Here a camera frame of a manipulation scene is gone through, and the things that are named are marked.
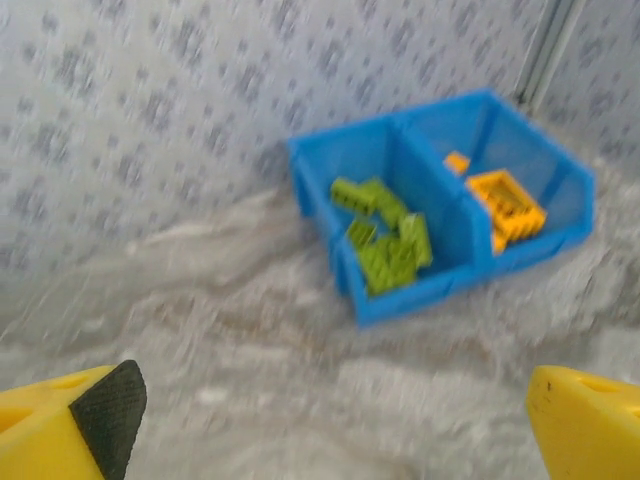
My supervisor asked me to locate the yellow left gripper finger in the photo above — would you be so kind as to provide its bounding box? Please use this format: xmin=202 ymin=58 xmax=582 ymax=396
xmin=0 ymin=359 xmax=148 ymax=480

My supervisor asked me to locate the orange hollow frame lego brick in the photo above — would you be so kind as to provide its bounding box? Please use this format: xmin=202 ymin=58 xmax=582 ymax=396
xmin=464 ymin=169 xmax=548 ymax=251

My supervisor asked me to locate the green lego brick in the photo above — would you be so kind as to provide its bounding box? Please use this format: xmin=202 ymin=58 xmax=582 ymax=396
xmin=374 ymin=189 xmax=417 ymax=232
xmin=399 ymin=212 xmax=434 ymax=269
xmin=356 ymin=234 xmax=427 ymax=297
xmin=329 ymin=176 xmax=386 ymax=217
xmin=346 ymin=219 xmax=377 ymax=249

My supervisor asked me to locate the blue plastic bin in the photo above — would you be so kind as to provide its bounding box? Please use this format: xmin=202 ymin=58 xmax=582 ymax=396
xmin=286 ymin=117 xmax=484 ymax=330
xmin=392 ymin=88 xmax=598 ymax=284

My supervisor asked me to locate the aluminium corner post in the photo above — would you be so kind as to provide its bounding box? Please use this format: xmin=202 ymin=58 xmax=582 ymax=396
xmin=516 ymin=0 xmax=592 ymax=109

